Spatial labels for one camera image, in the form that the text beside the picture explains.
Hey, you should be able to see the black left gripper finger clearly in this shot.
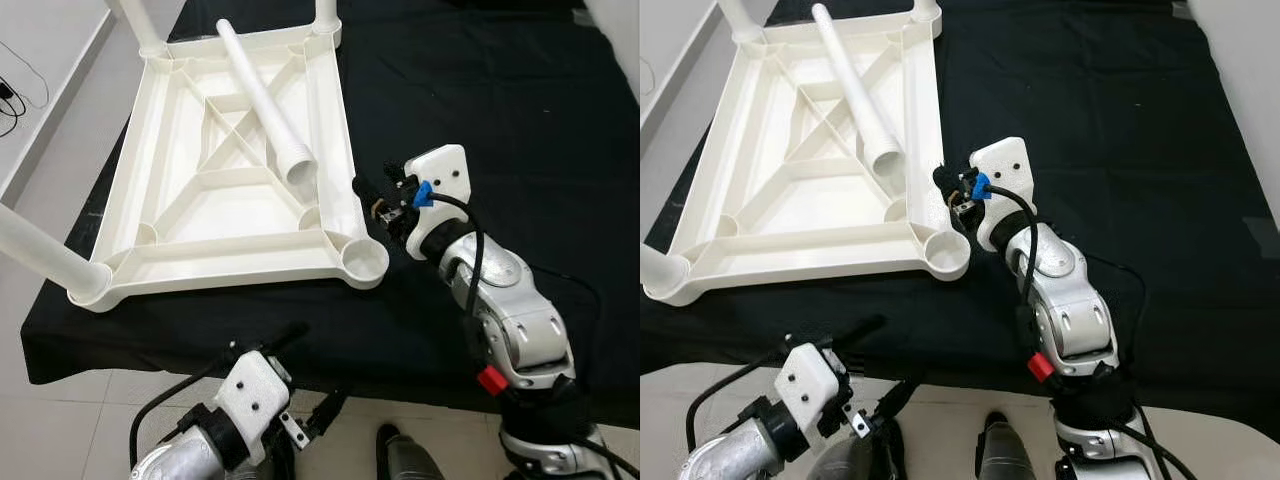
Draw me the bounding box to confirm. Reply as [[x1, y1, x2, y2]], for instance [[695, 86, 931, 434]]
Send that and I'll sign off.
[[870, 378, 924, 432], [830, 313, 890, 350], [305, 390, 351, 442], [262, 320, 312, 354]]

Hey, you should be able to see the silver robot left leg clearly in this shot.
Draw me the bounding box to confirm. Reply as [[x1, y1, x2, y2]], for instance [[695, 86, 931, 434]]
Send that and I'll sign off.
[[225, 448, 301, 480], [820, 430, 907, 480]]

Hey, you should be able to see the silver robot leg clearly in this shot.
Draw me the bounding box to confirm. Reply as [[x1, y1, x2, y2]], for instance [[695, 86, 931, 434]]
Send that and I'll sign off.
[[975, 412, 1042, 480], [225, 448, 301, 480], [820, 430, 907, 480], [375, 423, 447, 480]]

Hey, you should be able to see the silver robot right leg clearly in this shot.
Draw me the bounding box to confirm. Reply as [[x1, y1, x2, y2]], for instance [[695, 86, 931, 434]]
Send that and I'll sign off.
[[375, 423, 447, 480], [975, 412, 1042, 480]]

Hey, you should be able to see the white plastic table top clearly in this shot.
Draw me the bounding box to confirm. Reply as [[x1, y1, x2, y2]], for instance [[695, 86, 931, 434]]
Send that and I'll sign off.
[[650, 15, 973, 307], [68, 25, 391, 313]]

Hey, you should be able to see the black table cloth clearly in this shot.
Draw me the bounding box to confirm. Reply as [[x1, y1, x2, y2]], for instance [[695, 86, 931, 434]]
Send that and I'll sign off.
[[20, 0, 640, 431], [640, 0, 1280, 441]]

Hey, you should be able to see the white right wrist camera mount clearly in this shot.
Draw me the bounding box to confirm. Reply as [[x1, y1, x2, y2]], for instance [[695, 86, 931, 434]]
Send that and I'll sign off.
[[403, 145, 471, 257], [970, 137, 1034, 252]]

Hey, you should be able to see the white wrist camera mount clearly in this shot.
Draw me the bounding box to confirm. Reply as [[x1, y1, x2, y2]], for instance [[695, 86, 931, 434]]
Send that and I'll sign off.
[[403, 145, 471, 257], [215, 350, 294, 467], [970, 137, 1034, 252], [775, 342, 852, 462]]

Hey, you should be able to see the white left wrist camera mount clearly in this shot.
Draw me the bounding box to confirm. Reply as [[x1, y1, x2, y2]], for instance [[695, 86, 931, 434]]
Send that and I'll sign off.
[[775, 342, 852, 462], [215, 350, 294, 467]]

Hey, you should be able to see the black wall cable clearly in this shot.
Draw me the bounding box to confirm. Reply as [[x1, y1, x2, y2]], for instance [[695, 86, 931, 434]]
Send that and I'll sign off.
[[0, 40, 51, 137]]

